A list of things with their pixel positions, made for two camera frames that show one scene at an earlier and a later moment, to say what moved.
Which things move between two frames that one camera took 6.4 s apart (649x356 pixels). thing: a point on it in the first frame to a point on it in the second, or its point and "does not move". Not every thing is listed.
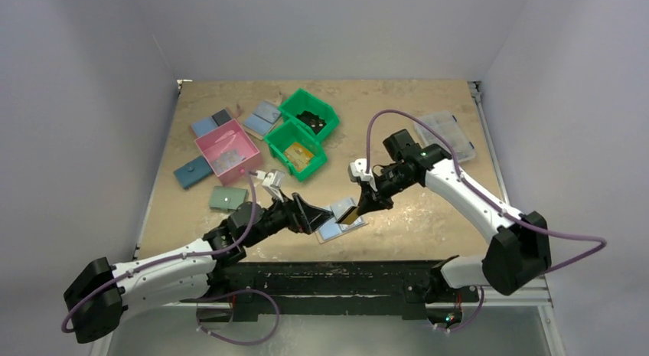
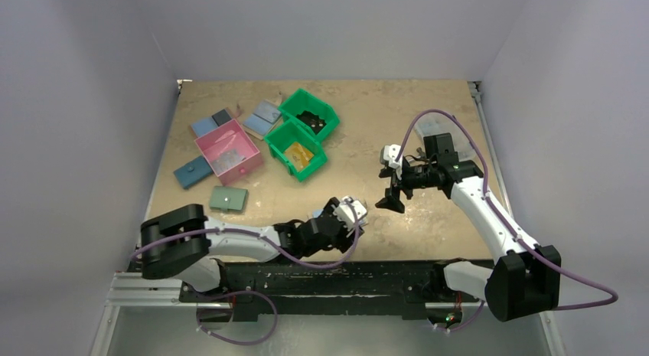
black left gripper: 295,220 to 345,237
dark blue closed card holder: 192,171 does not move
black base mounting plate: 396,289 does not move
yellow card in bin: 299,155 does not move
